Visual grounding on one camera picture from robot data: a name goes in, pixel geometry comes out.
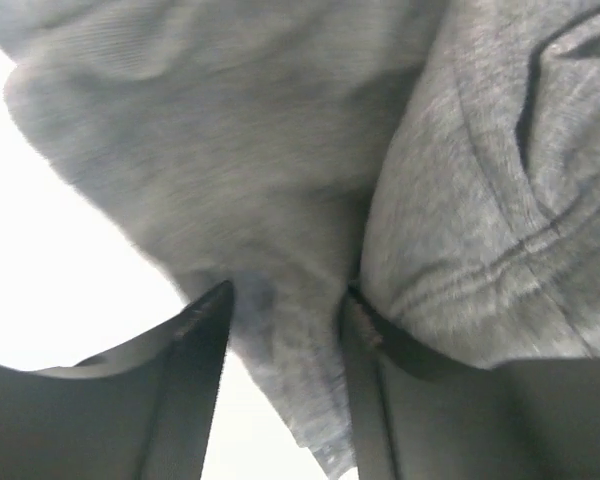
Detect grey cotton shorts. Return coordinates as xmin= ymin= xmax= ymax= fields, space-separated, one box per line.
xmin=0 ymin=1 xmax=600 ymax=479

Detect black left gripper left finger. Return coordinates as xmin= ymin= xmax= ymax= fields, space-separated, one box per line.
xmin=0 ymin=281 xmax=233 ymax=480

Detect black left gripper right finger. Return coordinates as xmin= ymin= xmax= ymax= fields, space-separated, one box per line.
xmin=340 ymin=287 xmax=600 ymax=480

